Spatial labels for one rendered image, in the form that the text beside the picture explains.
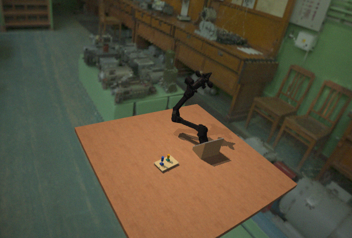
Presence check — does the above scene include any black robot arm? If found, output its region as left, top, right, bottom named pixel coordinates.
left=171, top=76, right=208, bottom=144

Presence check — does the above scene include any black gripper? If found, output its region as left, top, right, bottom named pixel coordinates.
left=196, top=70, right=212, bottom=88

